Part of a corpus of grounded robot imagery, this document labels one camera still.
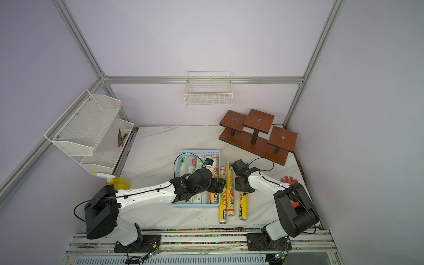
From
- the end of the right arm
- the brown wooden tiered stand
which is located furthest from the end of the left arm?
the brown wooden tiered stand

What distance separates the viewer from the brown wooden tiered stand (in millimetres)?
929

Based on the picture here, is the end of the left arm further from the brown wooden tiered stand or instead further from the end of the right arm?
the brown wooden tiered stand
